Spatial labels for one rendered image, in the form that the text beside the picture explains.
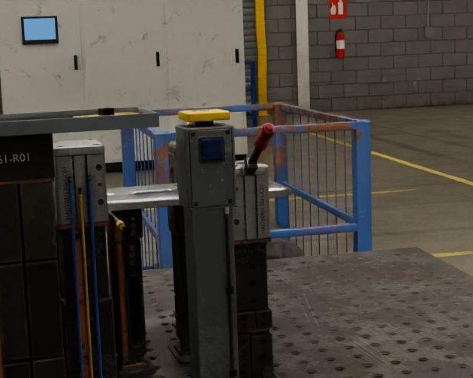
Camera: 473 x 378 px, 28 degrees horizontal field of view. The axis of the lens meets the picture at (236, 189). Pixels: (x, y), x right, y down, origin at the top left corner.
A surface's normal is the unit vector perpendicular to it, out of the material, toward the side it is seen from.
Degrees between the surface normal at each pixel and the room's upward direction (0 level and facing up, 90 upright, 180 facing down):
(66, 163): 90
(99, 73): 90
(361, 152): 90
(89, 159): 90
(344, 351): 0
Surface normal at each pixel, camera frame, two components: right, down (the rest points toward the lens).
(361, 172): 0.22, 0.15
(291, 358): -0.04, -0.99
